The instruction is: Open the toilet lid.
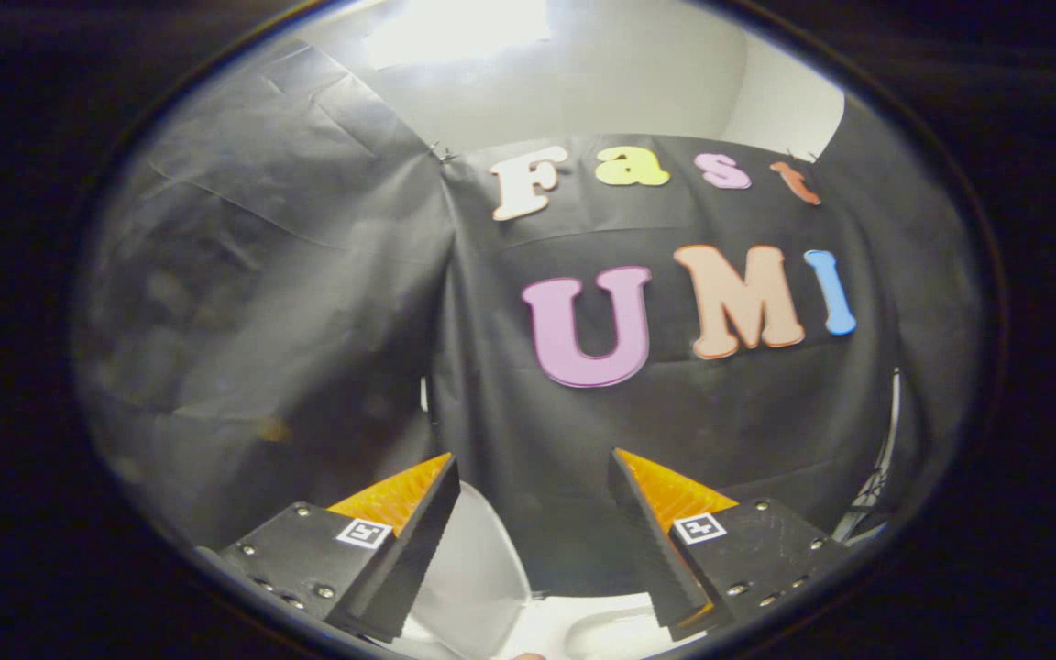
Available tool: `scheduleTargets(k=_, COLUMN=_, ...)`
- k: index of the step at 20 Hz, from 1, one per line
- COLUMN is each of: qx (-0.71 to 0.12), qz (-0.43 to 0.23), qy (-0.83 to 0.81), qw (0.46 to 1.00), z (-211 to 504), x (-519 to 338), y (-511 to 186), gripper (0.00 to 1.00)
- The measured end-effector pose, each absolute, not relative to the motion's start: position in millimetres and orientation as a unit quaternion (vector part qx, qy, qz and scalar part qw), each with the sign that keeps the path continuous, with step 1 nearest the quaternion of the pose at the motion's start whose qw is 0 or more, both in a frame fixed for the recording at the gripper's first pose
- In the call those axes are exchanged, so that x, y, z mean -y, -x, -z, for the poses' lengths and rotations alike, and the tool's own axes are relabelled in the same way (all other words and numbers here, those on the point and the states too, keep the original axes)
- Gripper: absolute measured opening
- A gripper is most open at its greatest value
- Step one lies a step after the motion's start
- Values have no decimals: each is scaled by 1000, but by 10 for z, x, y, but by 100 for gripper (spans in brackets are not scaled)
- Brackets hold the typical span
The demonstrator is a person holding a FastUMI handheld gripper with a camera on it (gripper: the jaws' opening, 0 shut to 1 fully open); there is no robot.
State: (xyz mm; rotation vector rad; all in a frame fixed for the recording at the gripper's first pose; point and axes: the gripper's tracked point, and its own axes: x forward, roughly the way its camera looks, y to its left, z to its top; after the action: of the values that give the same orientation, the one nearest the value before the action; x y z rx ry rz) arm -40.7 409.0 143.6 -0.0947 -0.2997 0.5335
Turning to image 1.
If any black backdrop cloth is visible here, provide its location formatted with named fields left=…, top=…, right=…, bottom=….
left=70, top=41, right=987, bottom=597

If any black tripod stand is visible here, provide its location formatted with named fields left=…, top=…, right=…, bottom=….
left=835, top=463, right=892, bottom=544

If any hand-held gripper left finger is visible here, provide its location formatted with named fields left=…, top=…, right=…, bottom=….
left=216, top=452, right=462, bottom=644

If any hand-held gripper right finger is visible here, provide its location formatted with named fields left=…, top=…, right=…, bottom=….
left=608, top=447, right=851, bottom=642

